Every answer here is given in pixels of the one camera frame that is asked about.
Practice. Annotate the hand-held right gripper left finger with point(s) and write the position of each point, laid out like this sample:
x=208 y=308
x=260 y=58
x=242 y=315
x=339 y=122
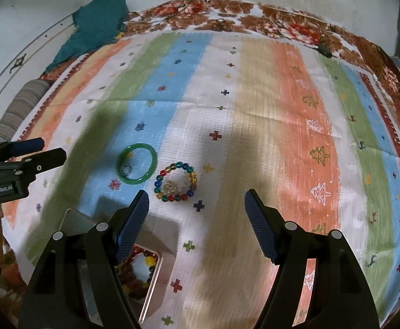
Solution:
x=131 y=228

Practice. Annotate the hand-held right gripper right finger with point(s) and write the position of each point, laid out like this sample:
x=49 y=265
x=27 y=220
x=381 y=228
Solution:
x=261 y=228

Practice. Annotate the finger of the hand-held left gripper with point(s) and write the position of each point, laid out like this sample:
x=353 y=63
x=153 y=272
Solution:
x=25 y=145
x=45 y=159

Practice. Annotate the green jade bangle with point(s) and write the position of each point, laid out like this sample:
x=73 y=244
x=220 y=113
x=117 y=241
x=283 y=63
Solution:
x=136 y=181

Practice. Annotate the silver metal tin box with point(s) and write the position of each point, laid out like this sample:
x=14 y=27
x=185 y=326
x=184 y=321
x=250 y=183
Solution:
x=73 y=220

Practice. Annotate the grey striped folded blanket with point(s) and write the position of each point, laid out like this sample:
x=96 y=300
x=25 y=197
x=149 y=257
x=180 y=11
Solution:
x=21 y=106

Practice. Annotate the striped colourful cloth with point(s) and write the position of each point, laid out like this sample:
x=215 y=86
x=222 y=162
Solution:
x=255 y=109

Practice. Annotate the teal cloth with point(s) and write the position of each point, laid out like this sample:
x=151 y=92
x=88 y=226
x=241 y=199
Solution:
x=93 y=24

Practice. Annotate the small black device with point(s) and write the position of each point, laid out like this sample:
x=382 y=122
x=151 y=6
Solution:
x=324 y=50

